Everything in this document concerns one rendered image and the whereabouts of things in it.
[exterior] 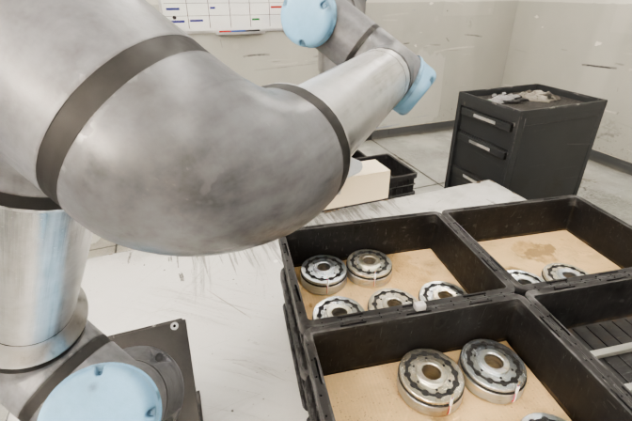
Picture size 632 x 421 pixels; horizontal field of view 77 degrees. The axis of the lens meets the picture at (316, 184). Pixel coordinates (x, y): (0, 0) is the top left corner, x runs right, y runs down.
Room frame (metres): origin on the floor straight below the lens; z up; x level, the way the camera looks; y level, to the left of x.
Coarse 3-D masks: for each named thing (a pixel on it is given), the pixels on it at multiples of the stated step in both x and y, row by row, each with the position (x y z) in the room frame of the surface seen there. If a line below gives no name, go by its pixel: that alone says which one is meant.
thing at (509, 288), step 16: (336, 224) 0.78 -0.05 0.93; (352, 224) 0.78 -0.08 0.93; (448, 224) 0.79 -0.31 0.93; (464, 240) 0.72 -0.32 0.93; (288, 256) 0.66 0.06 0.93; (480, 256) 0.66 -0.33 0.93; (288, 272) 0.61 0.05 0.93; (496, 272) 0.61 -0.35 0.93; (512, 288) 0.56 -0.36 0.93; (304, 304) 0.52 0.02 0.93; (432, 304) 0.52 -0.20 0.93; (304, 320) 0.48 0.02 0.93; (320, 320) 0.48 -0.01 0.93; (336, 320) 0.48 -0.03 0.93
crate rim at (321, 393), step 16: (448, 304) 0.52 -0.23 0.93; (464, 304) 0.52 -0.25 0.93; (480, 304) 0.52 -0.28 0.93; (528, 304) 0.52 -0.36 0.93; (352, 320) 0.48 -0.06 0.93; (368, 320) 0.48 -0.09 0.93; (384, 320) 0.48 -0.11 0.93; (400, 320) 0.49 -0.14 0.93; (544, 320) 0.48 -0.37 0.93; (304, 336) 0.45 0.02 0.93; (560, 336) 0.45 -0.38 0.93; (576, 352) 0.42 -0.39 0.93; (320, 368) 0.39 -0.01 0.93; (592, 368) 0.39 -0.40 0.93; (320, 384) 0.37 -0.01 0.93; (608, 384) 0.37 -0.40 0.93; (320, 400) 0.34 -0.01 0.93; (624, 400) 0.34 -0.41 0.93; (320, 416) 0.33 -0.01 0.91
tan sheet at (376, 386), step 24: (456, 360) 0.49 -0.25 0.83; (336, 384) 0.44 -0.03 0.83; (360, 384) 0.44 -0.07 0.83; (384, 384) 0.44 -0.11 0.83; (528, 384) 0.44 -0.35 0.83; (336, 408) 0.40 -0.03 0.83; (360, 408) 0.40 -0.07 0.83; (384, 408) 0.40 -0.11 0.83; (408, 408) 0.40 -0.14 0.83; (480, 408) 0.40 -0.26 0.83; (504, 408) 0.40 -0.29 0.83; (528, 408) 0.40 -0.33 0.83; (552, 408) 0.40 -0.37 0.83
